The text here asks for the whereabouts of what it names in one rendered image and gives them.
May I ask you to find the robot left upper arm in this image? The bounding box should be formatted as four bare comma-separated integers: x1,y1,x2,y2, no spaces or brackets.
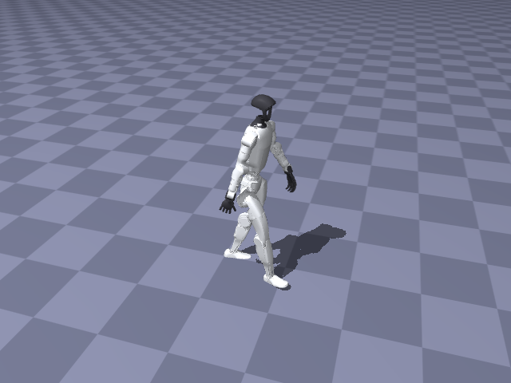
268,120,282,155

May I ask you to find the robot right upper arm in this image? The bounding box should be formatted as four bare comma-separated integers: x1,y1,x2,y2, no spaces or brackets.
236,131,258,175

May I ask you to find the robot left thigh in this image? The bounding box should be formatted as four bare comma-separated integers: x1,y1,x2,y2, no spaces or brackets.
238,177,267,227

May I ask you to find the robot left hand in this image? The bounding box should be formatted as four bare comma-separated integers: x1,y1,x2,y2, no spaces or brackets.
284,166,296,192

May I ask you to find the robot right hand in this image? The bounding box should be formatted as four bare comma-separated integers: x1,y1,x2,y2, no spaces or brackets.
220,191,236,214

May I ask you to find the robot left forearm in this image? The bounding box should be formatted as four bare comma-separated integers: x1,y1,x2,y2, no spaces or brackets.
274,148,292,172

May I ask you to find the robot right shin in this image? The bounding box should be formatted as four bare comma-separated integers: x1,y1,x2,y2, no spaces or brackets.
253,236,274,278

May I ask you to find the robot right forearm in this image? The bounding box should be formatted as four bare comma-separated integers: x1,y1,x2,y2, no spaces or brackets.
227,165,243,199

